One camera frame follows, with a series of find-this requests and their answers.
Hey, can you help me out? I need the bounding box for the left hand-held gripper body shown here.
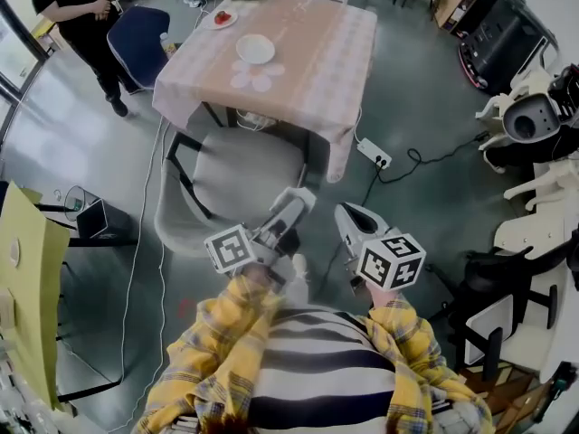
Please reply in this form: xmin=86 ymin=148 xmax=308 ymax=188
xmin=203 ymin=205 xmax=303 ymax=291

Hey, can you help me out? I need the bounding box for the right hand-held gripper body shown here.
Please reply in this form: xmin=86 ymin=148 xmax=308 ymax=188
xmin=333 ymin=202 xmax=427 ymax=297

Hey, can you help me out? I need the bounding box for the large white plate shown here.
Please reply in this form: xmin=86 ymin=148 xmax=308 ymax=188
xmin=235 ymin=33 xmax=276 ymax=65

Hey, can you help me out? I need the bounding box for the person's right forearm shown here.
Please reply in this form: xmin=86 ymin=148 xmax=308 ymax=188
xmin=361 ymin=289 xmax=495 ymax=434

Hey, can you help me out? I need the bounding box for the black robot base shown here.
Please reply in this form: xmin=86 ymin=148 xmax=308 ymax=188
xmin=457 ymin=0 xmax=551 ymax=97

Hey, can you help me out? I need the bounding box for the small white plate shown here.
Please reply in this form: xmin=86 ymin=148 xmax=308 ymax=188
xmin=200 ymin=10 xmax=239 ymax=31

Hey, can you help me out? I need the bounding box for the dark-legged table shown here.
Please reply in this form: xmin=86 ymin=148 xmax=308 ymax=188
xmin=198 ymin=100 xmax=336 ymax=184

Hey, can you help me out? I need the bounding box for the grey upholstered chair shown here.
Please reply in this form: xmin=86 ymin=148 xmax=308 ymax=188
xmin=153 ymin=127 xmax=313 ymax=259

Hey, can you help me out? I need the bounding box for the person's leg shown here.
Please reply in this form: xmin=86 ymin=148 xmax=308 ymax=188
xmin=275 ymin=253 xmax=312 ymax=309

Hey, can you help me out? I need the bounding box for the white power strip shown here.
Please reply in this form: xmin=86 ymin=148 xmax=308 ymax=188
xmin=356 ymin=137 xmax=393 ymax=168

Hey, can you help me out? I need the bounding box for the white extension socket with plugs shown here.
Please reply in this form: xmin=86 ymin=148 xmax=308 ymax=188
xmin=234 ymin=108 xmax=277 ymax=131

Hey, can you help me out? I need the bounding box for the black office chair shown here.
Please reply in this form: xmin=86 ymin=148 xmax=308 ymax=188
xmin=427 ymin=241 xmax=560 ymax=379

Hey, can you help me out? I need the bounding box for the flower-shaped white pink mat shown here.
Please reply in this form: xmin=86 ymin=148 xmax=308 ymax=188
xmin=229 ymin=59 xmax=286 ymax=93

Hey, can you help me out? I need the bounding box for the black box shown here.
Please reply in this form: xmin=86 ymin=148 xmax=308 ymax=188
xmin=75 ymin=198 xmax=135 ymax=241

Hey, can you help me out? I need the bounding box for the person's striped shirt torso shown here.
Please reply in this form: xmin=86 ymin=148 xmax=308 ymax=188
xmin=246 ymin=306 xmax=408 ymax=434

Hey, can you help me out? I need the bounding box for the pink checked tablecloth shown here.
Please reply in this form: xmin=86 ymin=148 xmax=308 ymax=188
xmin=152 ymin=0 xmax=379 ymax=184

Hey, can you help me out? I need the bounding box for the white desk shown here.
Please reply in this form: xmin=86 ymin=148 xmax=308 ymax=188
xmin=490 ymin=160 xmax=579 ymax=383

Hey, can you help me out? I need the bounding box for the white humanoid robot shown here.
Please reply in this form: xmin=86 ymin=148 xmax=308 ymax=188
xmin=474 ymin=63 xmax=579 ymax=212

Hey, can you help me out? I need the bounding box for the clear plastic bottle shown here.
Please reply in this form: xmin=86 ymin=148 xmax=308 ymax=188
xmin=158 ymin=32 xmax=178 ymax=59

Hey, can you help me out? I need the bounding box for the yellow-green board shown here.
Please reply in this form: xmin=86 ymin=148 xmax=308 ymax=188
xmin=0 ymin=180 xmax=71 ymax=411

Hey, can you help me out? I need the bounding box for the blue chair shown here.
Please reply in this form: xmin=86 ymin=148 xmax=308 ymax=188
xmin=106 ymin=5 xmax=172 ymax=94

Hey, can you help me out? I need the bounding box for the wooden shelf unit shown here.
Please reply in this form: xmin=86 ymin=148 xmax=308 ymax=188
xmin=433 ymin=0 xmax=479 ymax=35

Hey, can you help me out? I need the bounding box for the white cable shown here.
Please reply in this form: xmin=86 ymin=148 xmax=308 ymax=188
xmin=118 ymin=115 xmax=169 ymax=434

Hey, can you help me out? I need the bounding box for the black cable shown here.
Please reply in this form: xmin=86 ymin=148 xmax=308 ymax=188
xmin=316 ymin=131 xmax=492 ymax=297

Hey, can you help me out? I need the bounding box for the wire waste basket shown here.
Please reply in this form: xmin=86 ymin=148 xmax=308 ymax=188
xmin=62 ymin=184 xmax=90 ymax=223

